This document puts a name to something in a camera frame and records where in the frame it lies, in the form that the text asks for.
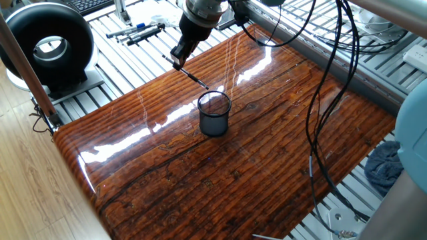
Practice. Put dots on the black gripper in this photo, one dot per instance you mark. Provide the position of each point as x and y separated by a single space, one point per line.
195 31

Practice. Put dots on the black pen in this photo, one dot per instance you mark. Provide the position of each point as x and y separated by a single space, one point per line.
197 81

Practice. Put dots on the grey and pale blue robot arm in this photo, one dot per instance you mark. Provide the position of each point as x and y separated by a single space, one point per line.
413 133

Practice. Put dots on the black mesh pen holder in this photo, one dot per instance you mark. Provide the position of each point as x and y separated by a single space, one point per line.
213 123

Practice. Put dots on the grey marker black cap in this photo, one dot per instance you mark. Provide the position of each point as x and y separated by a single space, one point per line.
143 30

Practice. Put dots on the blue capped marker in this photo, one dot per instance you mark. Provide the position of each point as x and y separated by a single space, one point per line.
125 30

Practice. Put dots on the black keyboard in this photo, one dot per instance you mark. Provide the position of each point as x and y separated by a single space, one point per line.
86 5

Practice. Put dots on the glossy wood grain board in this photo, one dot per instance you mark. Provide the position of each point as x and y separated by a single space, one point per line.
200 183

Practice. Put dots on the brown wooden pole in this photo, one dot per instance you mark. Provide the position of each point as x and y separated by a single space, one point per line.
23 66

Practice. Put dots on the pale round desk fan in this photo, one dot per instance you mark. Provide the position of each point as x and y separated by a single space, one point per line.
377 21

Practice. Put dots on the grey cloth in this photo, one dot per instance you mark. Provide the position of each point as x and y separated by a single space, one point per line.
383 170

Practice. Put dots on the metal mounting plate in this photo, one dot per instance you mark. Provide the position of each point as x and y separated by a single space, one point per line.
343 221

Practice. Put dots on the white power strip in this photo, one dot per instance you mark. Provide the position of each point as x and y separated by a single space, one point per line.
417 58

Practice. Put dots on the metal stand post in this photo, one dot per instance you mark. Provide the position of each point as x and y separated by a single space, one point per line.
121 13

